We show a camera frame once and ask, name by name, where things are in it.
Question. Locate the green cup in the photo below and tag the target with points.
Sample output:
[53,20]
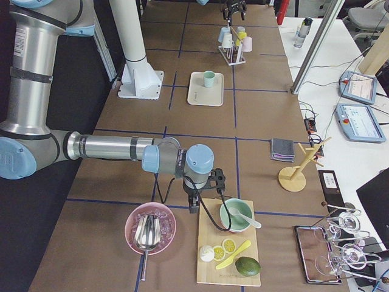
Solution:
[209,79]

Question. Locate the wooden rack handle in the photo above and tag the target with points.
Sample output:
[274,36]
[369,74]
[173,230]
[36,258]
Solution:
[235,36]

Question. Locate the red cylinder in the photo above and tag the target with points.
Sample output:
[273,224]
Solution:
[282,11]

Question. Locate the near teach pendant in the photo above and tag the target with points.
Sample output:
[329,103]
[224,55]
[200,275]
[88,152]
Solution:
[359,123]

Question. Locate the lower wine glass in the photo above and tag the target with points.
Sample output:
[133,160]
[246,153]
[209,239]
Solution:
[333,264]

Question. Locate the pink bowl with ice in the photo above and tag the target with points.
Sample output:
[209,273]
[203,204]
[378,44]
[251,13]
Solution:
[167,225]

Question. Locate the folded grey cloth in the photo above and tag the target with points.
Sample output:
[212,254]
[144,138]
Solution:
[282,150]

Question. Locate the upper wine glass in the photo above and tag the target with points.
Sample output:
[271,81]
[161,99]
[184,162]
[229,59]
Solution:
[341,228]

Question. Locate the white wire cup rack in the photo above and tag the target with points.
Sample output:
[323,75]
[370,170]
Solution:
[233,56]

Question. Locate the white pillar with base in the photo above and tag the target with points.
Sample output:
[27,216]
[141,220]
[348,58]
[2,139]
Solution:
[139,79]

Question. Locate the yellow plastic knife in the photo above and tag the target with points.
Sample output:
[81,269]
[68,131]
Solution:
[230,259]

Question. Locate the white spoon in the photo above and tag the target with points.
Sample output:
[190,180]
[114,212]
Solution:
[235,212]

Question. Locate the far teach pendant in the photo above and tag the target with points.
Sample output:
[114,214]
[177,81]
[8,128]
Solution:
[358,87]

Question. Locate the aluminium frame post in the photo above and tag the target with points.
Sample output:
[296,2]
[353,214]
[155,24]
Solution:
[326,24]

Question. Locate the green bowl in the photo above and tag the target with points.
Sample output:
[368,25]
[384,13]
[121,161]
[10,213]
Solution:
[238,224]

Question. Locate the wooden cutting board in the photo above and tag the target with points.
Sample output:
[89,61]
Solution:
[210,235]

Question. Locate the metal scoop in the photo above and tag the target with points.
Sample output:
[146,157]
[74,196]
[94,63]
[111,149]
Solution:
[147,237]

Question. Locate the clear water bottle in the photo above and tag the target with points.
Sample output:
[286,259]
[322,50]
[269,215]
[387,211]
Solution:
[302,32]

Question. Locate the wooden mug tree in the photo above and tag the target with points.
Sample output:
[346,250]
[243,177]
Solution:
[292,179]

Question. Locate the white cup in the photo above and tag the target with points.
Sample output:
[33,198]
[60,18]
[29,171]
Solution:
[227,41]

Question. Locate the teach pendant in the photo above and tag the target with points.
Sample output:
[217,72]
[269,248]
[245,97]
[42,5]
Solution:
[358,87]
[359,123]

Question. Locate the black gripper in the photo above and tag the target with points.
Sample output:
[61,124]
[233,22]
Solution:
[233,5]
[190,191]

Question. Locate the lemon slice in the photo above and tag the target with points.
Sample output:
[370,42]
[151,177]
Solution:
[229,245]
[219,253]

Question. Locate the metal tray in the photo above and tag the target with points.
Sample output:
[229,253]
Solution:
[312,247]

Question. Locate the yellow cup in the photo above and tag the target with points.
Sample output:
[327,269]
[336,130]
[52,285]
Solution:
[241,33]

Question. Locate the pink cup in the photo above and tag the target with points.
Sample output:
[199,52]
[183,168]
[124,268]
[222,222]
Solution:
[246,44]

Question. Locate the black rectangular box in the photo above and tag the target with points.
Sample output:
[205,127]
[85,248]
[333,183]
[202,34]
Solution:
[330,187]

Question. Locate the electronics board with wires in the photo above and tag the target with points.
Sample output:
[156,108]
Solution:
[309,119]

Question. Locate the blue cup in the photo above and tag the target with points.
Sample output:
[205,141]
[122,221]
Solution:
[222,32]

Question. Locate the cream rabbit tray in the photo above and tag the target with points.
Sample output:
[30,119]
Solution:
[198,94]

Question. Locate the green avocado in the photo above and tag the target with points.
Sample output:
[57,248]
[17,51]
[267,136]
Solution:
[247,266]

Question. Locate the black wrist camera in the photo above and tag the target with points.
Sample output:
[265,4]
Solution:
[217,181]

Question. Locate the office chair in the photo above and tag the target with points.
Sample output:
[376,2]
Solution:
[370,20]

